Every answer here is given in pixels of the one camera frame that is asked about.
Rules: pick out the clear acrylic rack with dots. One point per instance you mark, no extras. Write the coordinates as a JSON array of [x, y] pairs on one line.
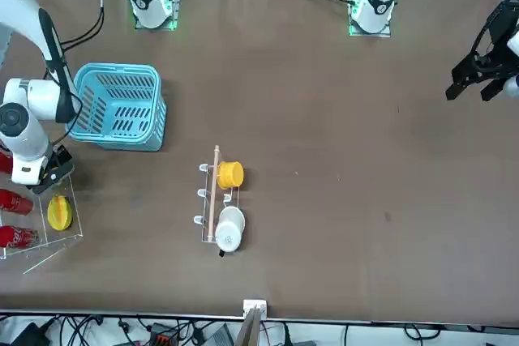
[[40, 249]]

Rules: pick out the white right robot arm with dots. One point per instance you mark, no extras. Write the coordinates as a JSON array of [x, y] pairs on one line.
[[24, 135]]

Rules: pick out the red cola drink bottle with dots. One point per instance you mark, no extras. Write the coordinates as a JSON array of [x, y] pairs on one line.
[[16, 236], [5, 163], [16, 202]]

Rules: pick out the aluminium camera post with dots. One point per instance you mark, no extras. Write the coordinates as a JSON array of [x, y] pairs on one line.
[[249, 330]]

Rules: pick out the yellow starfruit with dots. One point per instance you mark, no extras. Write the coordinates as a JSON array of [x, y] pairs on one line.
[[60, 214]]

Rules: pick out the orange black electronic device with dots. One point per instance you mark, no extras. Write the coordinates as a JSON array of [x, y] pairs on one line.
[[164, 336]]

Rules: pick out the large black power brick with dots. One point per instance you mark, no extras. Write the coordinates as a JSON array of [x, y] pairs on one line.
[[30, 334]]

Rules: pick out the white post bracket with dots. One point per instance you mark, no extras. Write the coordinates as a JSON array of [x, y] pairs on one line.
[[255, 304]]

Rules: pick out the yellow cup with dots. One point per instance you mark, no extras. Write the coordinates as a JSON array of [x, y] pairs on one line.
[[231, 176]]

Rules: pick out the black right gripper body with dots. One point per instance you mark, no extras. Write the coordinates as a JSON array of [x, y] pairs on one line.
[[61, 155]]

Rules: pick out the white cup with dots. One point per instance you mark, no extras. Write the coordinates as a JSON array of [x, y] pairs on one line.
[[229, 232]]

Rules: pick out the light blue plastic basket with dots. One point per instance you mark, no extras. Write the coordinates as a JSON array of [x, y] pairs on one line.
[[154, 135]]

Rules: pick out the grey power adapter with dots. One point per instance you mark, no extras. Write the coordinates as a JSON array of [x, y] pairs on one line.
[[220, 336]]

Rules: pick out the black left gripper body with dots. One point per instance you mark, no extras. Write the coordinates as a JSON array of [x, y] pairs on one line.
[[503, 22]]

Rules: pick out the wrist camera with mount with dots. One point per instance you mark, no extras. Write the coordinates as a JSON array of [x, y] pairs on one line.
[[52, 179]]

